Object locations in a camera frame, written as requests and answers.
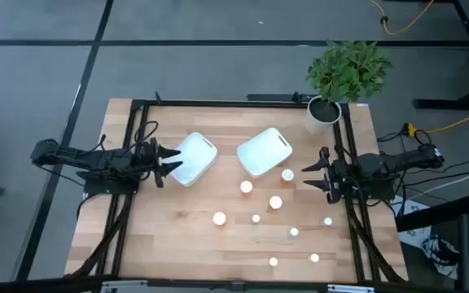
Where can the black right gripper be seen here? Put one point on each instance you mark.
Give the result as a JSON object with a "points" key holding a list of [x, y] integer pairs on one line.
{"points": [[338, 175]]}

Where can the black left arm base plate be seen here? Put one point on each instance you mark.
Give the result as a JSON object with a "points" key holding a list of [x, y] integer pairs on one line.
{"points": [[108, 188]]}

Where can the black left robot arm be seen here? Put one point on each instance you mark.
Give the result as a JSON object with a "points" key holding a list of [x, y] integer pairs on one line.
{"points": [[96, 156]]}

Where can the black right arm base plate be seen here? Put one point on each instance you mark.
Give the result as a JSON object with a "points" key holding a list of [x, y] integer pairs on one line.
{"points": [[381, 193]]}

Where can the black bar mount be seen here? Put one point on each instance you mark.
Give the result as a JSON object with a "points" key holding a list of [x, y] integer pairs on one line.
{"points": [[275, 97]]}

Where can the black white patterned cloth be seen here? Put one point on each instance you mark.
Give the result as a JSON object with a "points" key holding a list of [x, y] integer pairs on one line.
{"points": [[438, 248]]}

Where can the black floor bar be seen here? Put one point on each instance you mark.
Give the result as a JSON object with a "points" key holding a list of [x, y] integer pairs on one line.
{"points": [[434, 212]]}

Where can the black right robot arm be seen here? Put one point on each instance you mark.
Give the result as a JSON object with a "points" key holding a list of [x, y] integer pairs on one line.
{"points": [[397, 160]]}

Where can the black desk frame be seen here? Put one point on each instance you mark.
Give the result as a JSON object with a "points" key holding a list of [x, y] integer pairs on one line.
{"points": [[442, 104]]}

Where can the white plastic bin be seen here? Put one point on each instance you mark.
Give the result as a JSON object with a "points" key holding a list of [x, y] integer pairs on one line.
{"points": [[195, 158], [265, 152]]}

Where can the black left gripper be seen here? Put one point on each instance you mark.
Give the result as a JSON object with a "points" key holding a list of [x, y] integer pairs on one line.
{"points": [[153, 163]]}

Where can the orange pill bottle white cap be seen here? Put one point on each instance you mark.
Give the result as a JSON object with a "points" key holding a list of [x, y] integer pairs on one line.
{"points": [[219, 218], [287, 175], [275, 202], [246, 186]]}

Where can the small pill bottle white cap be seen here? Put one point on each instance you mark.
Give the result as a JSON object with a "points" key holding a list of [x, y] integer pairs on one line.
{"points": [[327, 221], [294, 231], [314, 257], [273, 261]]}

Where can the small green pill bottle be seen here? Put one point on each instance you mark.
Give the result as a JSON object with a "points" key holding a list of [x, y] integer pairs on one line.
{"points": [[255, 218]]}

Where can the green leafy plant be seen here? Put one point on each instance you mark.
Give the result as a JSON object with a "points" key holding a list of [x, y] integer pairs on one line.
{"points": [[348, 69]]}

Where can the white plant pot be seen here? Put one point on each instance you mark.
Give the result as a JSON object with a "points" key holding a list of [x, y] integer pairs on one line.
{"points": [[316, 126]]}

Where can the black aluminium table frame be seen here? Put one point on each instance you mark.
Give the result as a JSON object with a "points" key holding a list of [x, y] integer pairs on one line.
{"points": [[218, 103]]}

